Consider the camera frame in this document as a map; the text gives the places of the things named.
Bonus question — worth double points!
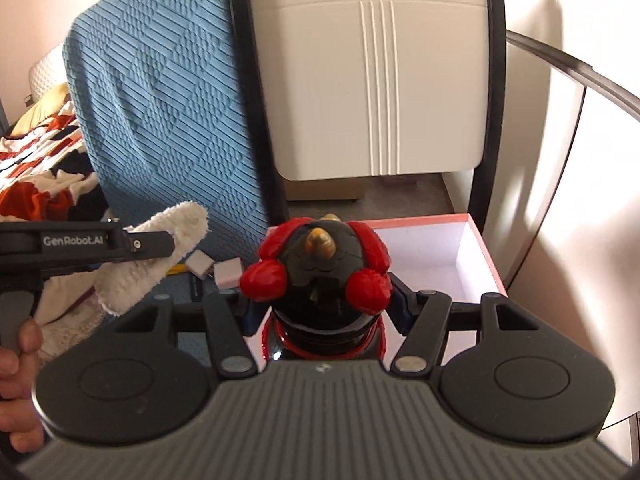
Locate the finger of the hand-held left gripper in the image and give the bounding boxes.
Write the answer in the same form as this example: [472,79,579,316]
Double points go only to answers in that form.
[122,230,177,264]

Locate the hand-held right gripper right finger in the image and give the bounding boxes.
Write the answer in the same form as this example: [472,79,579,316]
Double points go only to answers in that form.
[390,272,543,376]

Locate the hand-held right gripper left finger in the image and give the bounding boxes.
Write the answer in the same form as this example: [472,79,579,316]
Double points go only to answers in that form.
[114,291,266,378]

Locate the white fluffy towel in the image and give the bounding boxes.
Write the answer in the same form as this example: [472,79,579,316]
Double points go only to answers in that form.
[35,201,210,361]

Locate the pink cardboard box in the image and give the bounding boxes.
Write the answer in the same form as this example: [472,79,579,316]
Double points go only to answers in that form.
[265,213,509,311]

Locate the red and black toy figure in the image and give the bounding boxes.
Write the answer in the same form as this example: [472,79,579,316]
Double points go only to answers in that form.
[239,214,396,362]

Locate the person's left hand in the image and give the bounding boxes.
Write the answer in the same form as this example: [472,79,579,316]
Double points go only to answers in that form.
[0,317,47,453]

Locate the small pinkish square block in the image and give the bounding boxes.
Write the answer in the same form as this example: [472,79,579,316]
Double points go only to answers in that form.
[214,258,245,289]

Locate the small white square block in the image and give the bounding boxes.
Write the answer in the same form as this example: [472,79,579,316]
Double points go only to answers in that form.
[186,251,215,279]

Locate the patterned orange white blanket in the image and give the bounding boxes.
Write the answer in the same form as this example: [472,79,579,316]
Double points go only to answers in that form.
[0,100,109,222]

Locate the yellow pillow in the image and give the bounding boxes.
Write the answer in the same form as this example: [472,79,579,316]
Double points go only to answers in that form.
[10,82,72,137]

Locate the blue textured cushion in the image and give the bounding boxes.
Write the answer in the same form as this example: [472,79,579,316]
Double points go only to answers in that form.
[62,0,273,306]

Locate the white padded headboard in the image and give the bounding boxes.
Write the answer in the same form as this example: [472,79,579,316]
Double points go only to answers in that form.
[27,42,69,107]

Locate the black frame bar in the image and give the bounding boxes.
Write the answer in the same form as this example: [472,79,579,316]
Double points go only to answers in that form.
[227,0,289,226]
[467,0,507,286]

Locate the black curved rail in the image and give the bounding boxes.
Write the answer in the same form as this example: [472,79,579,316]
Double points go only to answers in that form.
[505,30,640,124]

